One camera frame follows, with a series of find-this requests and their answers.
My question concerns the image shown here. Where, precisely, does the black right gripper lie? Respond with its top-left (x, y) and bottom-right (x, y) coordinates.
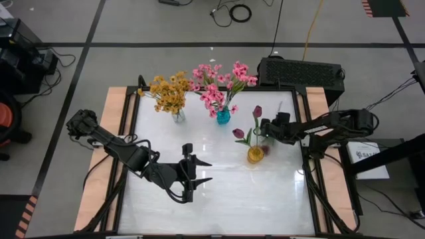
top-left (260, 118), bottom-right (301, 145)

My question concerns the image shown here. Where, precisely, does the black equipment rack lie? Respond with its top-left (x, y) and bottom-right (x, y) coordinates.
top-left (0, 18), bottom-right (60, 96)

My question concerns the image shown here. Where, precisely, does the striped hazard floor mat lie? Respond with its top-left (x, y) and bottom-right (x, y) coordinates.
top-left (0, 195), bottom-right (39, 239)
top-left (361, 0), bottom-right (410, 18)

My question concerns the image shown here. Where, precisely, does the black stand beam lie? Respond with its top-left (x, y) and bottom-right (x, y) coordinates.
top-left (348, 132), bottom-right (425, 175)

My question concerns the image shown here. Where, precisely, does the orange and black vacuum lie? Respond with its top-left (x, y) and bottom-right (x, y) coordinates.
top-left (0, 89), bottom-right (34, 162)

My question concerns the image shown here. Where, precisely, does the clear glass vase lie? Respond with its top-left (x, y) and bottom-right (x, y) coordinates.
top-left (171, 109), bottom-right (187, 124)

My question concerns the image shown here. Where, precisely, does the black hanging cable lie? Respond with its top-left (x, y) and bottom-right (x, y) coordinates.
top-left (268, 0), bottom-right (285, 58)

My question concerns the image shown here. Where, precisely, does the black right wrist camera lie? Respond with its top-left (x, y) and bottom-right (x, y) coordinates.
top-left (276, 112), bottom-right (292, 126)

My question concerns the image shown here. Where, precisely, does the red artificial tulip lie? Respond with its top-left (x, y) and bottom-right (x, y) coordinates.
top-left (260, 135), bottom-right (277, 157)
top-left (252, 105), bottom-right (264, 149)
top-left (231, 127), bottom-right (256, 150)

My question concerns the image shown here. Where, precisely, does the yellow hanging cable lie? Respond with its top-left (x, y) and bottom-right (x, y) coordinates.
top-left (301, 0), bottom-right (325, 62)

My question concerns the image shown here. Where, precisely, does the black table frame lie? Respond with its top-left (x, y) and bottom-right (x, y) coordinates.
top-left (79, 74), bottom-right (361, 239)

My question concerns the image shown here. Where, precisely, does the black computer tower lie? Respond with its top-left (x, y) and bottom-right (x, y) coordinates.
top-left (257, 55), bottom-right (346, 108)

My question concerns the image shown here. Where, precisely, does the yellow glass vase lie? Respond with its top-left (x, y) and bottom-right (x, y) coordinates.
top-left (246, 145), bottom-right (266, 165)

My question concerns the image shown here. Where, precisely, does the tan wooden board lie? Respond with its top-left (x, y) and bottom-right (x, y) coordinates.
top-left (73, 86), bottom-right (137, 233)
top-left (300, 86), bottom-right (359, 233)

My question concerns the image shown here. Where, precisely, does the blue glass vase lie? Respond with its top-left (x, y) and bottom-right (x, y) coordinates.
top-left (216, 109), bottom-right (232, 125)

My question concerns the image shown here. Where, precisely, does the coiled black cable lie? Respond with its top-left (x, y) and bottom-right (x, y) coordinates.
top-left (210, 3), bottom-right (252, 28)

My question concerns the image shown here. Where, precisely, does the yellow artificial flower bunch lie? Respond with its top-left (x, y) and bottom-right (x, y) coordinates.
top-left (153, 94), bottom-right (187, 116)
top-left (137, 74), bottom-right (182, 116)
top-left (165, 70), bottom-right (191, 116)

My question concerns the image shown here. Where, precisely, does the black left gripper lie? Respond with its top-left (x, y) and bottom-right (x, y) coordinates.
top-left (154, 155), bottom-right (213, 193)

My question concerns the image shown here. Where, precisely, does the pink artificial flower bunch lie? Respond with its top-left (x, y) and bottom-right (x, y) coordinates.
top-left (198, 83), bottom-right (239, 119)
top-left (189, 63), bottom-right (224, 93)
top-left (224, 60), bottom-right (259, 110)

